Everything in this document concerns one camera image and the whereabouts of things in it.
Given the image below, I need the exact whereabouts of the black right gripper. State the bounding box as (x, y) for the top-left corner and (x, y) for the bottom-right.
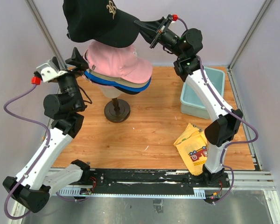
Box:
(133, 18), (185, 59)

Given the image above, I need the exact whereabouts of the blue cap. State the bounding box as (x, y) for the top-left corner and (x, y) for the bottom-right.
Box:
(84, 71), (151, 95)

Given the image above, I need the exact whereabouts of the pink cap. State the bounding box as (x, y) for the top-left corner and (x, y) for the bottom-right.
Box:
(83, 41), (153, 84)

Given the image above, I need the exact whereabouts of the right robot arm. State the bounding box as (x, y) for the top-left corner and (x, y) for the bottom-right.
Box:
(134, 15), (243, 187)

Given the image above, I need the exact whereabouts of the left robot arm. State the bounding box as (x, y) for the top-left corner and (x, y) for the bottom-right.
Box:
(3, 48), (91, 217)

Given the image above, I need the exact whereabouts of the cream mannequin head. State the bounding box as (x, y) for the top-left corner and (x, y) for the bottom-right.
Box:
(99, 85), (123, 98)

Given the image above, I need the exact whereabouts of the light teal plastic bin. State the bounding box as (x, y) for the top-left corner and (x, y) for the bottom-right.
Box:
(180, 67), (225, 119)

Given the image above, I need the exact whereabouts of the yellow printed cloth hat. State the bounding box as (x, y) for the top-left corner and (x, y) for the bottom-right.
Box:
(174, 123), (208, 176)

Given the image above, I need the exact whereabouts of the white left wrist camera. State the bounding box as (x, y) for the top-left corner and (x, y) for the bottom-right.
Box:
(31, 56), (68, 85)

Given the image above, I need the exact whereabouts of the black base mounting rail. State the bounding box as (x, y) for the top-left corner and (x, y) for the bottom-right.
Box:
(89, 169), (230, 189)

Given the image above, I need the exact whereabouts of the white cable duct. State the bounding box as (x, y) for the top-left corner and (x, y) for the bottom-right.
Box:
(58, 185), (206, 199)

